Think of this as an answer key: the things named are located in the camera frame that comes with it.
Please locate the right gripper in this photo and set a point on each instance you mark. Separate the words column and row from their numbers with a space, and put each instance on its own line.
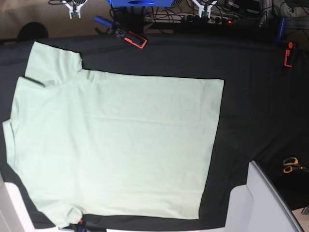
column 71, row 4

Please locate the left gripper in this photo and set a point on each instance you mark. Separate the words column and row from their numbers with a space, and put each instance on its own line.
column 200, row 4

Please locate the light green T-shirt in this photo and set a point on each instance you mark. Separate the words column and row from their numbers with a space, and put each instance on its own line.
column 108, row 144

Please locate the white power strip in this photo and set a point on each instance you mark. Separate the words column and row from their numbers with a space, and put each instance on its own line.
column 182, row 18

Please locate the blue box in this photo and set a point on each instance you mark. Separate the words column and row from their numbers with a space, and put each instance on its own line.
column 147, row 3

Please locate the black round stool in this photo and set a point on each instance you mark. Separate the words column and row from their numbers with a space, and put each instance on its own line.
column 32, row 31

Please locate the blue red clamp left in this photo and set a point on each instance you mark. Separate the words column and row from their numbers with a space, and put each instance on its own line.
column 122, row 33

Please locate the blue red clamp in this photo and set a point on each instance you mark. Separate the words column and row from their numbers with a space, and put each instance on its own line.
column 122, row 33
column 82, row 226
column 291, row 47

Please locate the blue red clamp right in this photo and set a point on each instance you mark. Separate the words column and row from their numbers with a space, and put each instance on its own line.
column 291, row 47

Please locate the black table cloth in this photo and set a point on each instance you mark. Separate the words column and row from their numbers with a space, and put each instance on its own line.
column 264, row 112

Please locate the white bin left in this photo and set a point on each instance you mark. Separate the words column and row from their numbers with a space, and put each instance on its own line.
column 13, row 213

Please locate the blue red clamp bottom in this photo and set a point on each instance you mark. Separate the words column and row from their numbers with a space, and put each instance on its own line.
column 82, row 226

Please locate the orange handled scissors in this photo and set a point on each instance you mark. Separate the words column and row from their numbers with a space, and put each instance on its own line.
column 291, row 164

